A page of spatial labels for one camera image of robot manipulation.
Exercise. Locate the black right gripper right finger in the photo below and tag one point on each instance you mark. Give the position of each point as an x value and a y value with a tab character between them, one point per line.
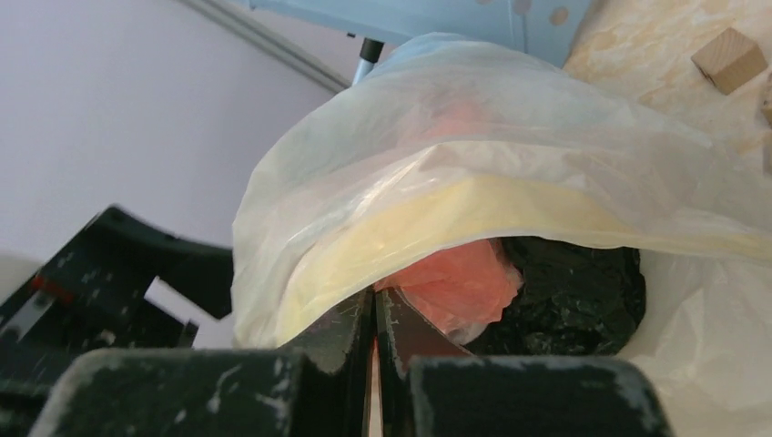
433	387

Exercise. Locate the black trash bag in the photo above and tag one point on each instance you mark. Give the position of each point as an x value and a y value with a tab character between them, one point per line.
574	301

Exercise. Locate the plain wooden cube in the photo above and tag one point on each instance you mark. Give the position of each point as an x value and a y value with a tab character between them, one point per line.
730	60

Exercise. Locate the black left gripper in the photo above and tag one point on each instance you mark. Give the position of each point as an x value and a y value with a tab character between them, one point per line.
91	295

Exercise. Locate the large translucent white plastic bag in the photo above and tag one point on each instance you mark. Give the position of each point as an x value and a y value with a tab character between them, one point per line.
450	141

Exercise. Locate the red translucent trash bag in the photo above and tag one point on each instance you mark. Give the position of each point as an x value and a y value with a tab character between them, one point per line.
461	290

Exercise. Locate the light blue perforated music stand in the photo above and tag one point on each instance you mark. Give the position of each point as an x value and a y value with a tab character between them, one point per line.
545	29

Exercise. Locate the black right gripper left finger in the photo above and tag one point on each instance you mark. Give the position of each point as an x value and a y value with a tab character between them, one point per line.
314	385

